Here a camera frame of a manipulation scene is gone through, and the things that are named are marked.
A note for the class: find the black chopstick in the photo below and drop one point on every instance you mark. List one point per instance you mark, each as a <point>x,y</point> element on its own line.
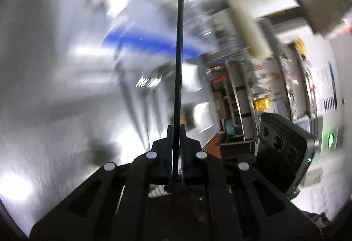
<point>179,64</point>

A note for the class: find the cream padded pole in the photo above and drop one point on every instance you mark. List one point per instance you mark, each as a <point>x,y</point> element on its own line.
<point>247,29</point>

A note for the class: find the yellow tool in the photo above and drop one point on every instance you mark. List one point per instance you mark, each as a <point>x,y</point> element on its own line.
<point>299,47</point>

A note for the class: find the metal shelf rack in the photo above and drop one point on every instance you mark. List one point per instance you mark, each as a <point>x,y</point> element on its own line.
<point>247,97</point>

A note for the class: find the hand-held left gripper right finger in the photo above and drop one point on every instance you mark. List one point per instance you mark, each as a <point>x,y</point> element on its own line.
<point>183,153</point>

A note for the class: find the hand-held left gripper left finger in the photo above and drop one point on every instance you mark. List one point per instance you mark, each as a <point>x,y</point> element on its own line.
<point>169,153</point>

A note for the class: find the green lit sign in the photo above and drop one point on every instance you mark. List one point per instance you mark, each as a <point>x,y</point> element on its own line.
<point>332,138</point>

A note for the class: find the wall poster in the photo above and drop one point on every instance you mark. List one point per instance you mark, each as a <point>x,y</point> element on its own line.
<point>327,86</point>

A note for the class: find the yellow box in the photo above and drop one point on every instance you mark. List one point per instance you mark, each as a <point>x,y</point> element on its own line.
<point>262,104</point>

